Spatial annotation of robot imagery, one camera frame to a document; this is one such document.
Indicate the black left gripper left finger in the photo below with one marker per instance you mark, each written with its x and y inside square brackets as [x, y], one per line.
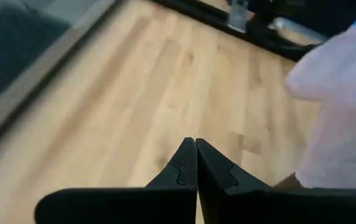
[119, 205]

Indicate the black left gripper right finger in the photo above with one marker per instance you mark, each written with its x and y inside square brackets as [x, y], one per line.
[290, 207]

